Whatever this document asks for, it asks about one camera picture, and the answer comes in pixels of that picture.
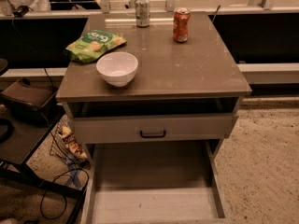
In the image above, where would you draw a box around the grey drawer cabinet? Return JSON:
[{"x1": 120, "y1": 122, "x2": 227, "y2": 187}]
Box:
[{"x1": 57, "y1": 12, "x2": 251, "y2": 153}]

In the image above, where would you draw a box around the grey top drawer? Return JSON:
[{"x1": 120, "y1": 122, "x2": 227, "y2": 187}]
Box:
[{"x1": 68, "y1": 113, "x2": 237, "y2": 145}]

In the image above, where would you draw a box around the open grey middle drawer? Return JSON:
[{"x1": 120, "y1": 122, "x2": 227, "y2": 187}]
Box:
[{"x1": 80, "y1": 141, "x2": 232, "y2": 224}]

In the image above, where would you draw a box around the white bowl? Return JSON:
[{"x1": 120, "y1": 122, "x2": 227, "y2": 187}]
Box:
[{"x1": 96, "y1": 52, "x2": 138, "y2": 87}]

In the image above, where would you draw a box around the green snack bag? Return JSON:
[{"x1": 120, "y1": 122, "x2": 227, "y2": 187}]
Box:
[{"x1": 65, "y1": 30, "x2": 126, "y2": 63}]

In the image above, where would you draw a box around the orange soda can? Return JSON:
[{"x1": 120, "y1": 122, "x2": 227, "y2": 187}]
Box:
[{"x1": 173, "y1": 7, "x2": 191, "y2": 43}]

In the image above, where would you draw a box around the snack packet in basket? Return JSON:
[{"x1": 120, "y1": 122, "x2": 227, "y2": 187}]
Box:
[{"x1": 62, "y1": 126, "x2": 87, "y2": 160}]

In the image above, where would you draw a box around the silver green soda can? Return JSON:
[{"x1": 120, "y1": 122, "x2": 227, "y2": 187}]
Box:
[{"x1": 135, "y1": 0, "x2": 150, "y2": 27}]

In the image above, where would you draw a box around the black side cart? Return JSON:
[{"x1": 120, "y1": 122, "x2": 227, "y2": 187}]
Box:
[{"x1": 0, "y1": 58, "x2": 88, "y2": 224}]

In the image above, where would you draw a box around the black clamp device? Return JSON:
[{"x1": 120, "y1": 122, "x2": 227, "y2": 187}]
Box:
[{"x1": 12, "y1": 6, "x2": 29, "y2": 18}]

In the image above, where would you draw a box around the black drawer handle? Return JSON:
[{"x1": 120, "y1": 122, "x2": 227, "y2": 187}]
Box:
[{"x1": 139, "y1": 130, "x2": 166, "y2": 139}]

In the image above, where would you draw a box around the black wire basket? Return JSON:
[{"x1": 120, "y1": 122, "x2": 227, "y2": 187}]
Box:
[{"x1": 50, "y1": 118, "x2": 87, "y2": 164}]

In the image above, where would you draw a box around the black floor cable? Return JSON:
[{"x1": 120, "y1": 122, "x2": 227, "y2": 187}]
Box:
[{"x1": 38, "y1": 167, "x2": 90, "y2": 221}]

